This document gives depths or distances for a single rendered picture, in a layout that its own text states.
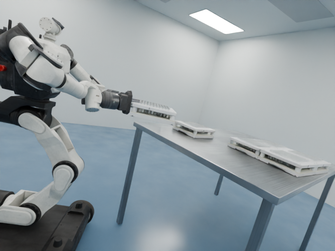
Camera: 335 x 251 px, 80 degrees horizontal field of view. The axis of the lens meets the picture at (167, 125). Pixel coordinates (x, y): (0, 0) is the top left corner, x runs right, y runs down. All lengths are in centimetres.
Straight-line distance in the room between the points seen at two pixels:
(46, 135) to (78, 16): 376
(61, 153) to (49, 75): 58
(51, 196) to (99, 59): 373
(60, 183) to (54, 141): 24
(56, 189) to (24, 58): 75
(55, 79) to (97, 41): 398
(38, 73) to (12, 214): 92
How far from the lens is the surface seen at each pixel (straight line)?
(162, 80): 533
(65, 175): 129
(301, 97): 457
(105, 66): 481
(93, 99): 101
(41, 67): 85
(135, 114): 108
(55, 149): 131
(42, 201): 147
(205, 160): 105
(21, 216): 151
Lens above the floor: 118
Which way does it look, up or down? 10 degrees down
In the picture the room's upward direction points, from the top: 14 degrees clockwise
